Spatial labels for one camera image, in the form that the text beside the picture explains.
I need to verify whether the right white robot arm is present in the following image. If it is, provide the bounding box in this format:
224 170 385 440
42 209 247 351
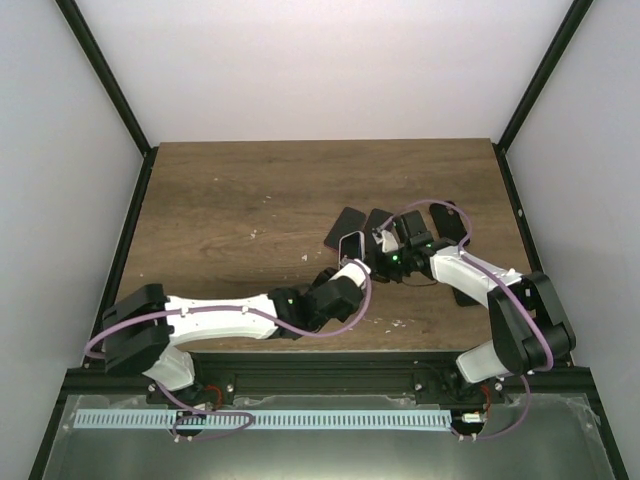
364 205 576 403

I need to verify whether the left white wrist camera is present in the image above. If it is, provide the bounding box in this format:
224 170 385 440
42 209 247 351
331 259 371 289

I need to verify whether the black cased phone front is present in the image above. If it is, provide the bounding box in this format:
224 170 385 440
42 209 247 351
363 208 392 253

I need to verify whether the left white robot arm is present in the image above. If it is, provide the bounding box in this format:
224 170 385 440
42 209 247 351
99 260 371 404

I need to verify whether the black frame post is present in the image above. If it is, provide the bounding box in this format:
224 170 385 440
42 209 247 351
54 0 153 159
492 0 595 151

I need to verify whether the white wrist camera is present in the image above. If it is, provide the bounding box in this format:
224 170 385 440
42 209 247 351
331 259 371 289
372 228 399 255

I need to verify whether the left black frame post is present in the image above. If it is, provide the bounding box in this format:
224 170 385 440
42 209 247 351
54 0 153 159

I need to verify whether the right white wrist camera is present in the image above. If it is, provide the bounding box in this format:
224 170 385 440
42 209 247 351
372 228 399 255

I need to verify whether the black cased phone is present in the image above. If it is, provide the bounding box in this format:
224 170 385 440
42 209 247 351
363 208 392 253
323 207 367 251

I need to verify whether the light blue slotted cable duct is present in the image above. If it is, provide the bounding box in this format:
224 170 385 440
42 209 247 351
73 409 452 432

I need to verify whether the right black frame post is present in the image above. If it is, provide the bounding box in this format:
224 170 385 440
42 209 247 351
492 0 595 151

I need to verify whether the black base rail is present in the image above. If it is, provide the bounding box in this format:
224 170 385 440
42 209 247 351
61 351 599 407

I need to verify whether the beige cased phone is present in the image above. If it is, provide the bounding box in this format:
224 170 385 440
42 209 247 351
338 230 365 267

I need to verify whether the metal front panel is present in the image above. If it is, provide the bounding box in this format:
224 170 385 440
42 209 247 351
43 394 614 479

